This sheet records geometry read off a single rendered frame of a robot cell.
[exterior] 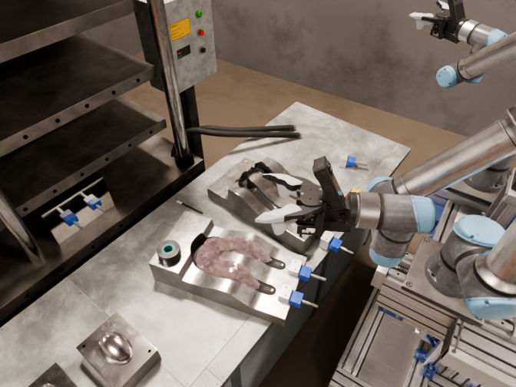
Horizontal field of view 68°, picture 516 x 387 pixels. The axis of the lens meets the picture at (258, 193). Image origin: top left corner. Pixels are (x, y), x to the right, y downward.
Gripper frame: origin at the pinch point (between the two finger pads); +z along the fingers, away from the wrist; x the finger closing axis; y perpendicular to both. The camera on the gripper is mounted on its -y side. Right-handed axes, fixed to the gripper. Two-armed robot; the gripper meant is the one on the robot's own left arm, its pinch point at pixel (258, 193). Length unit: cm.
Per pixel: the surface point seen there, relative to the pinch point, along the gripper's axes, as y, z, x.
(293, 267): 54, -10, 28
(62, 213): 49, 80, 40
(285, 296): 56, -8, 18
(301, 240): 52, -12, 40
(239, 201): 49, 13, 56
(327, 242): 55, -23, 44
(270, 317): 61, -4, 12
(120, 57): 5, 67, 89
